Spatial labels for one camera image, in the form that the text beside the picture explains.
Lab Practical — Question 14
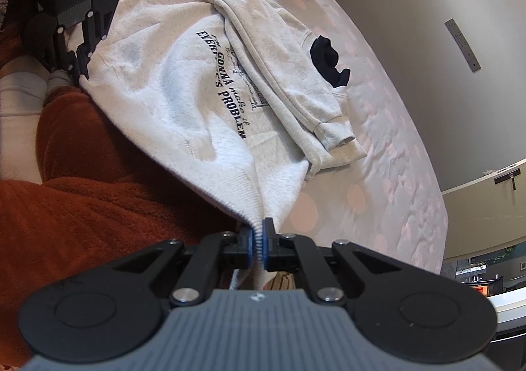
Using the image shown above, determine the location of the metal door handle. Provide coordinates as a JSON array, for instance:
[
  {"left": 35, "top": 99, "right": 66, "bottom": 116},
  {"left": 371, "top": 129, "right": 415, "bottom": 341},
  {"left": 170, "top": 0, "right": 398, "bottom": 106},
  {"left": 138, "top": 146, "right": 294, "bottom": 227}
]
[{"left": 494, "top": 171, "right": 520, "bottom": 191}]

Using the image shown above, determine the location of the cream door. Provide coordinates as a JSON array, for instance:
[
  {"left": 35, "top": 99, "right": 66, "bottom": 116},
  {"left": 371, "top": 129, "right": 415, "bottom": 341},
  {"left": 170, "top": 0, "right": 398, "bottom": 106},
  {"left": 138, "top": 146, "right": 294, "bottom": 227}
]
[{"left": 441, "top": 161, "right": 526, "bottom": 260}]

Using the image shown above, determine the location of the person's orange trouser leg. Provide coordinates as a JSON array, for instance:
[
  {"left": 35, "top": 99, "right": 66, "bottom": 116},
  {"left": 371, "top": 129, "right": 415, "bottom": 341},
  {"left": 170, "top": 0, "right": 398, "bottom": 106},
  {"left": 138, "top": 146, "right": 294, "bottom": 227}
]
[{"left": 0, "top": 23, "right": 247, "bottom": 371}]

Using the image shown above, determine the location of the light grey printed sweatshirt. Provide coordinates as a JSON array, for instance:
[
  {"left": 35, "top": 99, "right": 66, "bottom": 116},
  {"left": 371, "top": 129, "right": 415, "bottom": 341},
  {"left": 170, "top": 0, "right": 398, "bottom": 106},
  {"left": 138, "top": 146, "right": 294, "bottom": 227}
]
[{"left": 78, "top": 0, "right": 368, "bottom": 291}]

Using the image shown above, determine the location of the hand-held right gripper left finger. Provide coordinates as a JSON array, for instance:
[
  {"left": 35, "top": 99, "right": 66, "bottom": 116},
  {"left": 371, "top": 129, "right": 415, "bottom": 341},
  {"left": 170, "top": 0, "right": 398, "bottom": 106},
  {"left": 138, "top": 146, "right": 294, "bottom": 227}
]
[{"left": 53, "top": 227, "right": 253, "bottom": 306}]

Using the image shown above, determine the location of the navy garment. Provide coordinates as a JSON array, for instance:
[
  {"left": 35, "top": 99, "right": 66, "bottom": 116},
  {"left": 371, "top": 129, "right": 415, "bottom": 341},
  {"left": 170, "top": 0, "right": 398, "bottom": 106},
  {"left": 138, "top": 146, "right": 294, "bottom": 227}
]
[{"left": 309, "top": 36, "right": 352, "bottom": 88}]

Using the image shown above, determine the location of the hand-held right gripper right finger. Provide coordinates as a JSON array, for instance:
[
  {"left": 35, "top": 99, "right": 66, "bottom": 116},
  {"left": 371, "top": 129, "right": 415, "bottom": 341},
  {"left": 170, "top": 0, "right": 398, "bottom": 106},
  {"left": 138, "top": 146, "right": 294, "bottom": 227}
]
[{"left": 262, "top": 217, "right": 465, "bottom": 306}]

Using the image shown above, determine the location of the grey wall socket strip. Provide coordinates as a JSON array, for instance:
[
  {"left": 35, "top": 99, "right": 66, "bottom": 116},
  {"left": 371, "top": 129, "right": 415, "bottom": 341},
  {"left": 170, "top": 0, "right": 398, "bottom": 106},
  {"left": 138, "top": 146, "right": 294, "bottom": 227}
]
[{"left": 445, "top": 18, "right": 481, "bottom": 74}]

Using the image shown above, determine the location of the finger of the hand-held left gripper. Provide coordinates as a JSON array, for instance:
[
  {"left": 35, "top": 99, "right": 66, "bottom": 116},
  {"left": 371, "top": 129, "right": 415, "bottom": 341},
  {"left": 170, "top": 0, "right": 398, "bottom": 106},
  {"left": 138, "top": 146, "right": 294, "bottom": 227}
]
[
  {"left": 22, "top": 11, "right": 79, "bottom": 76},
  {"left": 76, "top": 0, "right": 120, "bottom": 80}
]

